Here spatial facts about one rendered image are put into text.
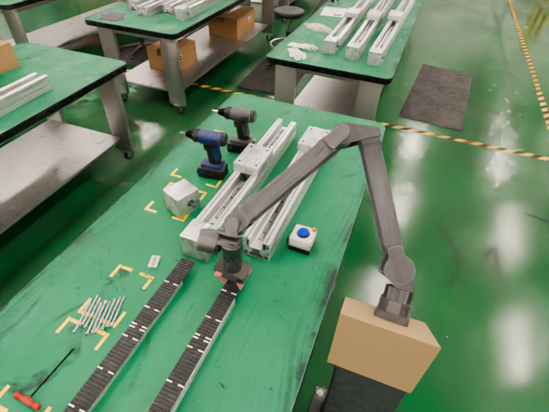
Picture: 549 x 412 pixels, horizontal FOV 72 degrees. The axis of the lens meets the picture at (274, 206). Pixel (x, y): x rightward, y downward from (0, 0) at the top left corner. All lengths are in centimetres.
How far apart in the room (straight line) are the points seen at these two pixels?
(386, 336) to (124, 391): 68
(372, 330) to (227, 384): 41
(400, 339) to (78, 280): 100
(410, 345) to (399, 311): 11
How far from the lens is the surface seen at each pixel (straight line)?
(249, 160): 155
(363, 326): 95
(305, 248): 132
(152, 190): 164
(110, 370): 115
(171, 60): 359
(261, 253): 130
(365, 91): 288
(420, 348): 97
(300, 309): 121
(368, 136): 103
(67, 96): 255
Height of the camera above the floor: 180
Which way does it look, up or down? 42 degrees down
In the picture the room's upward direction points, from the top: 3 degrees clockwise
